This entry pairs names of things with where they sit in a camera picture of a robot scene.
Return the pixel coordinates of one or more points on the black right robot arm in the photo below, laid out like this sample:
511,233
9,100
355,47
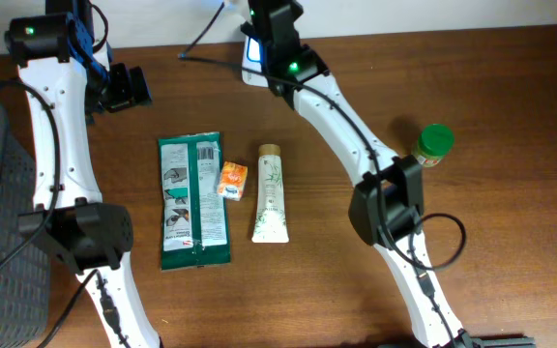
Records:
387,208

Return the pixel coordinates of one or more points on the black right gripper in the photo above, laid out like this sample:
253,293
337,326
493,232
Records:
254,24

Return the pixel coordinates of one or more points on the white barcode scanner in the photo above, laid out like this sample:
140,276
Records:
252,62

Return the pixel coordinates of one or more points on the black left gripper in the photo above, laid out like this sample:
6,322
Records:
131,86

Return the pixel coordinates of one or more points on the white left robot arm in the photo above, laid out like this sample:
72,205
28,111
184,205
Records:
68,76

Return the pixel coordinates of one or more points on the small orange box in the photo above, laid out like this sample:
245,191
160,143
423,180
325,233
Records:
232,181

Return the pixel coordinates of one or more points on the grey plastic basket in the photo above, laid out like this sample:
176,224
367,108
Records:
25,281

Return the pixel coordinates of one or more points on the green lidded jar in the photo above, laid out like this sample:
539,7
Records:
433,143

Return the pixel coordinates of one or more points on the white tube with cork cap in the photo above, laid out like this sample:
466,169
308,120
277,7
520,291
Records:
270,226

